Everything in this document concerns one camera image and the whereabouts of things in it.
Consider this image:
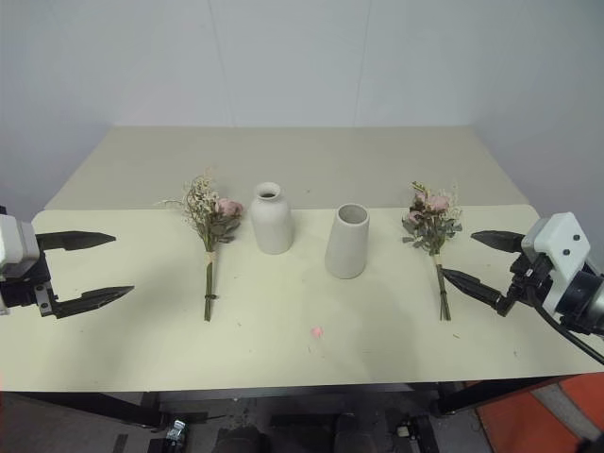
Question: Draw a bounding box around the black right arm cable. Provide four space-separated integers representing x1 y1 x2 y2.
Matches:
532 301 604 367

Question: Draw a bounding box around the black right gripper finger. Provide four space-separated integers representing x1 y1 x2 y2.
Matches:
440 268 505 309
470 229 526 255

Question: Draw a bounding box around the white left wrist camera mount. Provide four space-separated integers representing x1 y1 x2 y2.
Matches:
0 213 42 284

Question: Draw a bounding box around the black table frame bar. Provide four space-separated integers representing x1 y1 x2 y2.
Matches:
0 390 210 433

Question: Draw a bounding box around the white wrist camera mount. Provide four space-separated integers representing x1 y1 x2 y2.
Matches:
0 213 42 284
520 211 593 313

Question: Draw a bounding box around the cream table mat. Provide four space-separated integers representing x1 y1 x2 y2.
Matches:
0 202 604 394

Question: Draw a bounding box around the dried bouquet with pink roses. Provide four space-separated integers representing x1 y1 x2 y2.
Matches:
401 178 465 323

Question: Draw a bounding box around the white bottle-shaped ceramic vase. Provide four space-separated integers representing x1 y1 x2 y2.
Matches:
248 180 296 257

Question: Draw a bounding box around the orange floor mat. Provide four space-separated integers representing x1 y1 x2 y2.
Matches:
475 371 604 453

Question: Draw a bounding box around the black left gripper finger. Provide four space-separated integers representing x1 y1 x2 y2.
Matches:
34 230 117 260
51 285 136 321

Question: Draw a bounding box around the small silver metal fitting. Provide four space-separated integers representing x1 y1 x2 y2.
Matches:
166 418 189 445

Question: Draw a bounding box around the white tapered ceramic vase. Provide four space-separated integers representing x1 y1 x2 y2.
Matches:
324 202 371 281

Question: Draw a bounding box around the dried bouquet with beige sprigs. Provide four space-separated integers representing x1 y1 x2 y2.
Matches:
155 166 246 324

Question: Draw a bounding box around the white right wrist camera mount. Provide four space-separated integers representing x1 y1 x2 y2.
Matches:
520 211 593 313

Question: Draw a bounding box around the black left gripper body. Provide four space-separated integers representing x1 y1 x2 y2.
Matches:
0 248 61 321

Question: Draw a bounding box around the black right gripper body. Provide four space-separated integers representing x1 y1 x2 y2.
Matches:
495 251 556 316

